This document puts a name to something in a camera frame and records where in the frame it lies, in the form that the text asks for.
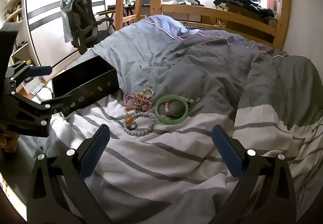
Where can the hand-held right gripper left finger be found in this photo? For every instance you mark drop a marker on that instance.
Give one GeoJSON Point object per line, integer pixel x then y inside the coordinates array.
{"type": "Point", "coordinates": [96, 150]}

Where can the white shelf unit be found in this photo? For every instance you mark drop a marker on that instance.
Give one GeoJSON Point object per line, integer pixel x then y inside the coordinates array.
{"type": "Point", "coordinates": [17, 27]}

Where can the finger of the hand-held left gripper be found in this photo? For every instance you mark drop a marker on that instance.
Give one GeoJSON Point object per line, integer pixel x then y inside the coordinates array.
{"type": "Point", "coordinates": [40, 70]}
{"type": "Point", "coordinates": [50, 106]}

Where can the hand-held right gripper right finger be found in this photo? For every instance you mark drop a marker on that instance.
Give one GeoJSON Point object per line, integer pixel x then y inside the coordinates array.
{"type": "Point", "coordinates": [227, 153]}

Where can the wooden folding table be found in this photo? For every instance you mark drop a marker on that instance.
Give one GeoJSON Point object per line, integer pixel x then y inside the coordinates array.
{"type": "Point", "coordinates": [108, 12]}

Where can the checkered bed sheet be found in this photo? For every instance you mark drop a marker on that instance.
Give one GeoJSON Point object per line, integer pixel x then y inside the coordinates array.
{"type": "Point", "coordinates": [191, 28]}

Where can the pink container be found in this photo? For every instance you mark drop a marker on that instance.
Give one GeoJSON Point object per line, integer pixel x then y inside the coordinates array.
{"type": "Point", "coordinates": [272, 0]}

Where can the black jewelry box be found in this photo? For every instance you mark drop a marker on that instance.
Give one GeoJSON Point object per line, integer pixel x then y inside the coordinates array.
{"type": "Point", "coordinates": [85, 87]}

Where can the brown plush toy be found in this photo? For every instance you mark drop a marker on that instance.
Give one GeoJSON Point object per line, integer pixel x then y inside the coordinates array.
{"type": "Point", "coordinates": [11, 11]}

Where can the light blue garment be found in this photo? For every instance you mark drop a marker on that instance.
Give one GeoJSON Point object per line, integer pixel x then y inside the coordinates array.
{"type": "Point", "coordinates": [67, 12]}

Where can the black office chair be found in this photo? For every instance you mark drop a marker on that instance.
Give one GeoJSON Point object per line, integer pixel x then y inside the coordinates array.
{"type": "Point", "coordinates": [85, 24]}

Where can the green jade bangle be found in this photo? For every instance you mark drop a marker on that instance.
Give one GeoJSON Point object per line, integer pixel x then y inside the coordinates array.
{"type": "Point", "coordinates": [157, 113]}

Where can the white paper packet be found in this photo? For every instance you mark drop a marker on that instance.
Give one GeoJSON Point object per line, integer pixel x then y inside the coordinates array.
{"type": "Point", "coordinates": [38, 89]}

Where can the grey striped duvet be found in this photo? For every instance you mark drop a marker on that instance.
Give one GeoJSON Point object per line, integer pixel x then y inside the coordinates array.
{"type": "Point", "coordinates": [176, 176]}

